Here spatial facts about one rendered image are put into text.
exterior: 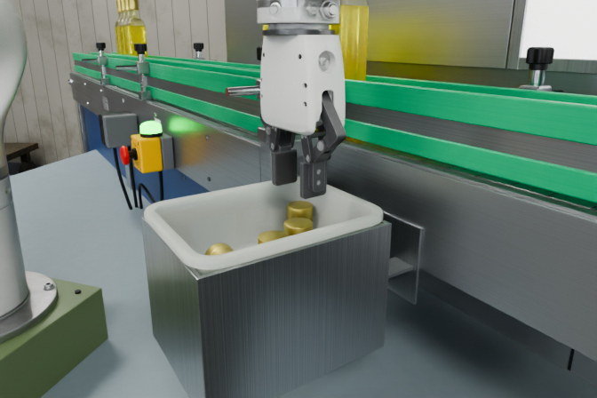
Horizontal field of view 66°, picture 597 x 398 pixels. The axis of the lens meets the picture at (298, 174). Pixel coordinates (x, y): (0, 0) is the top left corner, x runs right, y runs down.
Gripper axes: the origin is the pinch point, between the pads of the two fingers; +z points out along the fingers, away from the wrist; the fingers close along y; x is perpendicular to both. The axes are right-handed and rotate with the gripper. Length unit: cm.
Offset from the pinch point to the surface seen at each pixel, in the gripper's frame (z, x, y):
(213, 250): 7.1, 10.2, 1.2
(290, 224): 5.8, 1.1, 0.1
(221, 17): -30, -123, 269
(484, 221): 3.0, -11.4, -16.3
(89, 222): 29, 10, 77
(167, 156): 9, -2, 51
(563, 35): -15.0, -29.8, -12.2
